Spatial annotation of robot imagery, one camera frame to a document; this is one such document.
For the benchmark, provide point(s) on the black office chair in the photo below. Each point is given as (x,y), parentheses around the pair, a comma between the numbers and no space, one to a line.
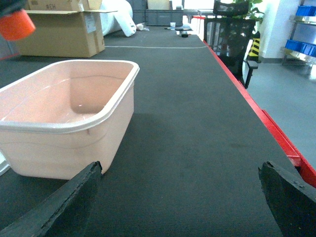
(228,34)

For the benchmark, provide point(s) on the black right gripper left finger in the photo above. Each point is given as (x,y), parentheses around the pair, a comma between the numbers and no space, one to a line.
(65,213)

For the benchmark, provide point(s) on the cardboard box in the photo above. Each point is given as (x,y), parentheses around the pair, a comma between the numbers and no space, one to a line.
(64,28)

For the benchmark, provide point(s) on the pink plastic storage box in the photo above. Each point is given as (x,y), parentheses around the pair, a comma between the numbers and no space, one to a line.
(58,119)

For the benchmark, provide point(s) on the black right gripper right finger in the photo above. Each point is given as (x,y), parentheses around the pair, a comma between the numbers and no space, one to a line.
(291,200)

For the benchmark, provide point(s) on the red metal frame table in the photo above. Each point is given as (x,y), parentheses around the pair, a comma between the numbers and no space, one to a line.
(305,170)

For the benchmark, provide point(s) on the white foam roll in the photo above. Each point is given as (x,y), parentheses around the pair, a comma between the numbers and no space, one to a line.
(119,20)

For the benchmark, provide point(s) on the steel shelf with blue bins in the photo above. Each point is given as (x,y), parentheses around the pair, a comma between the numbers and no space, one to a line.
(300,46)

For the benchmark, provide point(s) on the yellow black traffic cone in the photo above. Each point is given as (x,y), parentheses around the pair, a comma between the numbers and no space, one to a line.
(253,54)

